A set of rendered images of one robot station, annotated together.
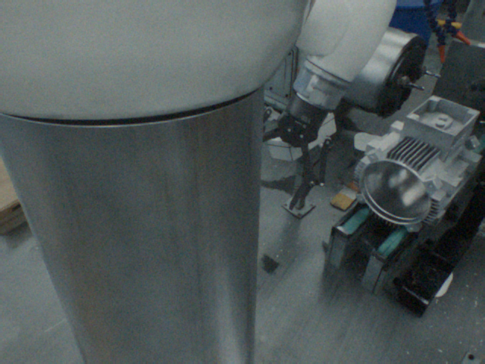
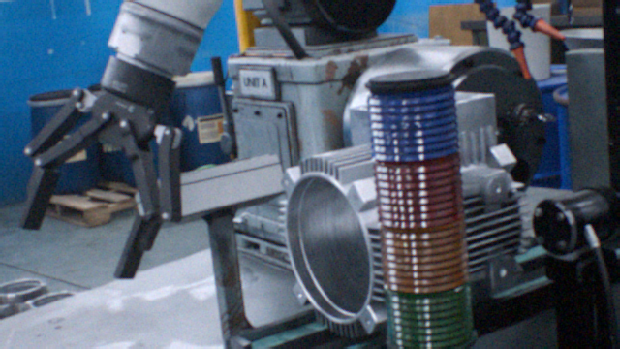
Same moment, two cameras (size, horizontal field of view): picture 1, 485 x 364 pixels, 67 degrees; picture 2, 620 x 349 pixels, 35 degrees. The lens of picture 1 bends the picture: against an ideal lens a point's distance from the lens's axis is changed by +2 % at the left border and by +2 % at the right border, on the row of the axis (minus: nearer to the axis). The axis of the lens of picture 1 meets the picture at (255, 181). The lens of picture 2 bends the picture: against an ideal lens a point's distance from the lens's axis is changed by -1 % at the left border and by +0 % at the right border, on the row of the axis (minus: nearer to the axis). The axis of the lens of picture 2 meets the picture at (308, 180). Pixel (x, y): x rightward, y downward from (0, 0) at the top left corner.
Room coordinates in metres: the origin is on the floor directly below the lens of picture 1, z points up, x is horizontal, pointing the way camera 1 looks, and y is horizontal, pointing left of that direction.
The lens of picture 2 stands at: (-0.39, -0.50, 1.29)
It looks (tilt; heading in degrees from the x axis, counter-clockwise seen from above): 12 degrees down; 13
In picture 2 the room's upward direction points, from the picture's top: 6 degrees counter-clockwise
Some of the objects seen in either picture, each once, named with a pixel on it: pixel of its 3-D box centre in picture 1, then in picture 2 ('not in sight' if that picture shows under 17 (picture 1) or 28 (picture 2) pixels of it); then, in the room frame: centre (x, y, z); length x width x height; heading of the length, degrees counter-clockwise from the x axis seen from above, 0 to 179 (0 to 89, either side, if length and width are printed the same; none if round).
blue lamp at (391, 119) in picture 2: not in sight; (413, 120); (0.26, -0.42, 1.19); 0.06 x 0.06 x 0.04
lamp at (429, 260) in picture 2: not in sight; (423, 248); (0.26, -0.42, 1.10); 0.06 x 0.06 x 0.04
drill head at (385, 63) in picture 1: (361, 65); (422, 127); (1.11, -0.34, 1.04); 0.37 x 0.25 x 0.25; 45
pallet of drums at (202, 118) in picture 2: not in sight; (137, 141); (5.32, 1.94, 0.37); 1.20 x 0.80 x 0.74; 142
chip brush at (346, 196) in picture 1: (354, 188); not in sight; (0.79, -0.30, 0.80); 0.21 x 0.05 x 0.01; 140
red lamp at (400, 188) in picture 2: not in sight; (418, 185); (0.26, -0.42, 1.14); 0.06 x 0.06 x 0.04
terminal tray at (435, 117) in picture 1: (437, 128); (423, 134); (0.65, -0.39, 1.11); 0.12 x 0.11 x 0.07; 135
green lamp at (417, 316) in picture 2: not in sight; (429, 310); (0.26, -0.42, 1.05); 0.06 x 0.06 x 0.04
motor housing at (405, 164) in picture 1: (414, 171); (402, 226); (0.62, -0.36, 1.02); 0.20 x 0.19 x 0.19; 135
